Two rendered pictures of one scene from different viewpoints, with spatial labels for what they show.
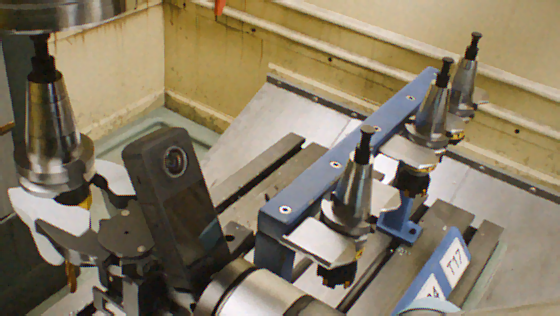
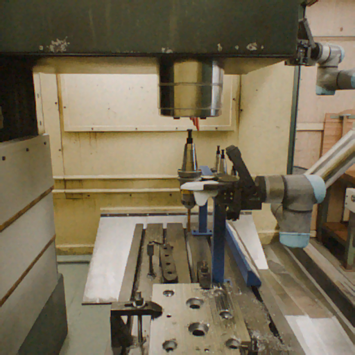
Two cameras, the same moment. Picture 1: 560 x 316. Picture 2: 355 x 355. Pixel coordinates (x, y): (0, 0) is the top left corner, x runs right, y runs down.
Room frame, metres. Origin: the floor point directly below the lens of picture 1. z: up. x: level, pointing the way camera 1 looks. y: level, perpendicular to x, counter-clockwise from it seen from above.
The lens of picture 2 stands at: (-0.26, 0.63, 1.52)
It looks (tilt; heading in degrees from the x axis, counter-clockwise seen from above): 13 degrees down; 327
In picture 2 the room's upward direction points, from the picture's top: straight up
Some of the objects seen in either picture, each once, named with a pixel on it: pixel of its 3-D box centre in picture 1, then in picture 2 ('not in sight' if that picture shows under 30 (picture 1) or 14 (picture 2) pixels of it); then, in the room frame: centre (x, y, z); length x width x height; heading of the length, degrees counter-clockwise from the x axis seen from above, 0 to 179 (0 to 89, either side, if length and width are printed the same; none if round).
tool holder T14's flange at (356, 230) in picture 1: (348, 216); not in sight; (0.51, -0.09, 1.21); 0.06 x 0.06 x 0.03
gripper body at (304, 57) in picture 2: not in sight; (302, 53); (0.53, -0.42, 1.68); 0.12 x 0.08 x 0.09; 90
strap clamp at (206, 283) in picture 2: not in sight; (204, 281); (0.44, 0.09, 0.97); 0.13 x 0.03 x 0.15; 150
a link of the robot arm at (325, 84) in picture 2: not in sight; (329, 80); (0.51, -0.57, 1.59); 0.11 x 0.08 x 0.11; 175
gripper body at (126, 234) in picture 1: (172, 277); (238, 191); (0.32, 0.07, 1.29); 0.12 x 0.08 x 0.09; 59
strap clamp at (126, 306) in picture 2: not in sight; (136, 317); (0.40, 0.33, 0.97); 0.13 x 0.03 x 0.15; 60
